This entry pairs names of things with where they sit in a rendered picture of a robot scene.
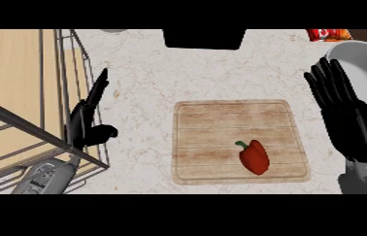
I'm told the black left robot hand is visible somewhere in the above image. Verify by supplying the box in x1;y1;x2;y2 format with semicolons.
64;67;120;152

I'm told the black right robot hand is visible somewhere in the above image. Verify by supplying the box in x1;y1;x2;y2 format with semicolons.
302;56;367;162

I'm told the white pot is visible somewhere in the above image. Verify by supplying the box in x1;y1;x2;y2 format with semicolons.
325;40;367;103

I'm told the red bell pepper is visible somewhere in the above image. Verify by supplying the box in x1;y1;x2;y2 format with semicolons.
235;139;272;176

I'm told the wooden cutting board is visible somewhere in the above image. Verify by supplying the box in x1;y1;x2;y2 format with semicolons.
171;99;313;185

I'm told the red and white can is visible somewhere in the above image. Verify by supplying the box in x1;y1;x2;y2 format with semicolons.
305;29;354;43

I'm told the black appliance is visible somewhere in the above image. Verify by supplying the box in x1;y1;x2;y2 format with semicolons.
162;29;248;51

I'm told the grey wire basket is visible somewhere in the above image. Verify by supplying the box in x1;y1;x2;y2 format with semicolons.
0;29;112;193

